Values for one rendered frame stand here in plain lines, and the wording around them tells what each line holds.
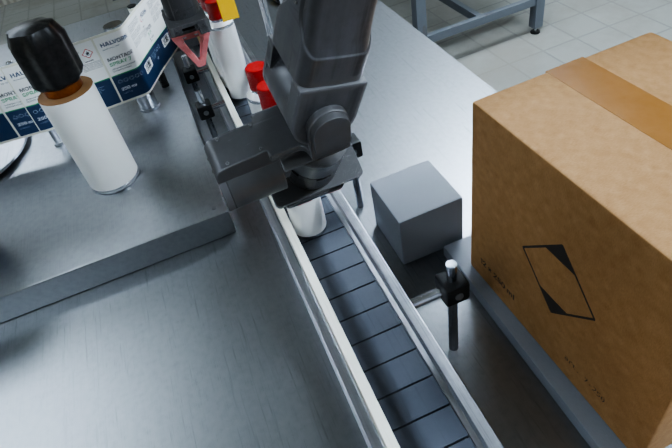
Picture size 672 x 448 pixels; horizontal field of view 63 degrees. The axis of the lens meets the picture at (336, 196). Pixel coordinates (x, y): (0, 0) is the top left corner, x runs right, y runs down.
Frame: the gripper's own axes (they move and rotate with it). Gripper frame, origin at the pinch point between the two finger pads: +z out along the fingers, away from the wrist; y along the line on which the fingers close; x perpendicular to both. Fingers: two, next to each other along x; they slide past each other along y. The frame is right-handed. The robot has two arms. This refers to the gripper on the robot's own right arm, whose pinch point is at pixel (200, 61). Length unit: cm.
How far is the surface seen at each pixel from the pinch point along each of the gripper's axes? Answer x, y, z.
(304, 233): 4.0, 38.2, 12.7
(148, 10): -5.3, -25.6, -2.7
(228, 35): 6.9, -5.3, -0.8
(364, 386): 2, 65, 11
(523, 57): 156, -108, 99
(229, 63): 5.5, -5.5, 4.7
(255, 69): 5.8, 23.1, -6.7
